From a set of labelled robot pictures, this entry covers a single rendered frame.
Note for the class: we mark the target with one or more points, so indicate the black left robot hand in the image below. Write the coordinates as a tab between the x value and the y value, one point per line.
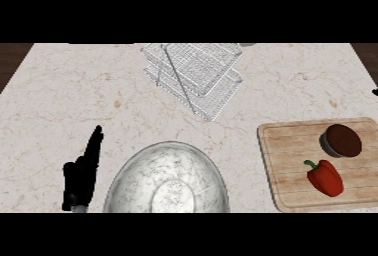
83	173

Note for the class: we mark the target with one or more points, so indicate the pale wooden cutting board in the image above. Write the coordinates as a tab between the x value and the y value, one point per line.
295	180

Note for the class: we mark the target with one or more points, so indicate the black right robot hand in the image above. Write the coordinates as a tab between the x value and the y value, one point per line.
375	92

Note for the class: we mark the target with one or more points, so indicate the silver metal bowl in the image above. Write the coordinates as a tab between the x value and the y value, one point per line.
167	180

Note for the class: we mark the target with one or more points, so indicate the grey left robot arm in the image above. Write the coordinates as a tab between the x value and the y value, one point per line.
78	209

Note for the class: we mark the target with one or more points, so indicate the red bell pepper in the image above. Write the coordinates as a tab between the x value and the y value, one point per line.
325	179

